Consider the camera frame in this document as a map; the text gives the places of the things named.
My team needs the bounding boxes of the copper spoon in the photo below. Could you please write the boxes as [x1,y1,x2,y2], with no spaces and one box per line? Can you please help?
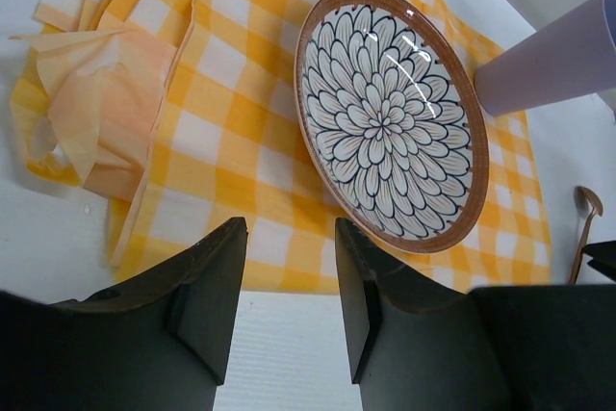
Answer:
[568,185,603,285]

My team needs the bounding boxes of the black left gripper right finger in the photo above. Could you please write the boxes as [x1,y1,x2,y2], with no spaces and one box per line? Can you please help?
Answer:
[335,218,481,410]

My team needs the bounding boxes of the lilac plastic cup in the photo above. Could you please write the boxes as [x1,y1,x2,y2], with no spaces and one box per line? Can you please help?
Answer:
[474,0,615,116]

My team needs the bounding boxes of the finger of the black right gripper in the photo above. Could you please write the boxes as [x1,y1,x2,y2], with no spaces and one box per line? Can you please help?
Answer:
[582,242,616,281]

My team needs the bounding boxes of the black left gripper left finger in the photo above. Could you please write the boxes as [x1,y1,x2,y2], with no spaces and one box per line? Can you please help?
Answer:
[1,218,247,410]

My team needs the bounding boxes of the patterned ceramic bowl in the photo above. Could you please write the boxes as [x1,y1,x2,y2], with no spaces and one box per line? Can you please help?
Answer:
[295,0,490,254]

